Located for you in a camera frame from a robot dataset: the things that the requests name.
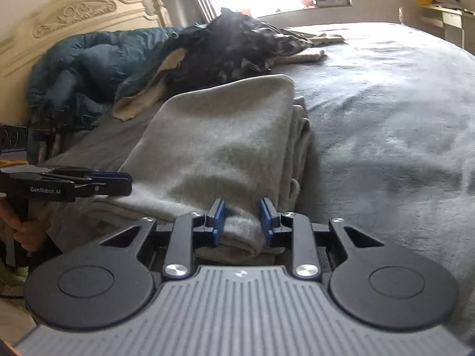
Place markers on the grey hoodie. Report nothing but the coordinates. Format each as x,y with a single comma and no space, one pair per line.
222,137

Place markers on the black garment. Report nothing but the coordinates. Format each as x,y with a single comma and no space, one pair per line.
222,44

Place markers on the beige zip jacket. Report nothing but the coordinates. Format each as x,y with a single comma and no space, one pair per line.
148,100

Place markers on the person's left hand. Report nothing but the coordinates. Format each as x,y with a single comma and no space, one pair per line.
35,235

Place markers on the cream bedpost finial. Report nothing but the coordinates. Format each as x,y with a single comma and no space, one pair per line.
401,14

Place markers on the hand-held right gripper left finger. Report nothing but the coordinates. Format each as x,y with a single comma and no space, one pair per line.
219,224

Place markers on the light desk with drawers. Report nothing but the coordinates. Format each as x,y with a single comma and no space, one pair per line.
451,22

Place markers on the dark cloth with pink tassels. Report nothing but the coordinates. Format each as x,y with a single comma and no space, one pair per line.
59,126

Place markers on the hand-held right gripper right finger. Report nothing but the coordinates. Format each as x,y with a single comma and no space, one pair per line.
265,222

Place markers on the beige knit cloth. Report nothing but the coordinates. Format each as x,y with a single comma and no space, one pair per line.
304,56

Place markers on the blue denim jeans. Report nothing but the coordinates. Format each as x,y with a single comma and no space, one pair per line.
144,74

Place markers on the cream carved headboard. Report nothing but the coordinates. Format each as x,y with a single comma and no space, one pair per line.
74,15

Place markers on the cardboard shoe box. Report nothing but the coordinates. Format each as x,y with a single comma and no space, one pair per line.
334,3

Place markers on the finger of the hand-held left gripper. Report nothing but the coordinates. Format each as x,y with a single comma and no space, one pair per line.
107,190
107,177

